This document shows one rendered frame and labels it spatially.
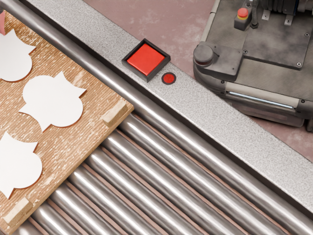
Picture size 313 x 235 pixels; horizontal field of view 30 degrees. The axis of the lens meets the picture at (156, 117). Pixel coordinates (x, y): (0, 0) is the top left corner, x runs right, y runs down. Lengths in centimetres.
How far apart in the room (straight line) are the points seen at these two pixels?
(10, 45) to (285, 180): 65
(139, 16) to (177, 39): 21
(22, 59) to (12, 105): 11
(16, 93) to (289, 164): 58
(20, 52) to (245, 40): 101
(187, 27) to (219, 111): 129
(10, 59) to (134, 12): 129
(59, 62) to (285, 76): 98
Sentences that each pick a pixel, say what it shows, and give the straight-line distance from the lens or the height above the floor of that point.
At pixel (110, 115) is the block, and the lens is 116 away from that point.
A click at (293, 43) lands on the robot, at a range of 211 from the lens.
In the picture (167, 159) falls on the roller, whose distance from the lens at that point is 115.
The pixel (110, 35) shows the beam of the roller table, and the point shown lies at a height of 92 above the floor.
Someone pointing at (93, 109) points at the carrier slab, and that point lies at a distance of 120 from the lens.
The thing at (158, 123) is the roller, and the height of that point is 91.
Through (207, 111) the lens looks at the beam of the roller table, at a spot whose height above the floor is 91.
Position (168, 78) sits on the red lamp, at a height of 92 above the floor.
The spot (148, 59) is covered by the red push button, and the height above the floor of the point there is 93.
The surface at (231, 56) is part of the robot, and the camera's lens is 203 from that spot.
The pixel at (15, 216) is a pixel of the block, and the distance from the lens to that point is 112.
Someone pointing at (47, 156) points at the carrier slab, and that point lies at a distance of 118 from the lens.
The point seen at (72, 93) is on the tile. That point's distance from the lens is 122.
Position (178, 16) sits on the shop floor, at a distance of 250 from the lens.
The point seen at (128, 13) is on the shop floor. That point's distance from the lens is 253.
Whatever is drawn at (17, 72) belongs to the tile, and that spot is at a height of 95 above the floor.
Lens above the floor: 197
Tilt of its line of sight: 61 degrees down
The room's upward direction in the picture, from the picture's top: 11 degrees counter-clockwise
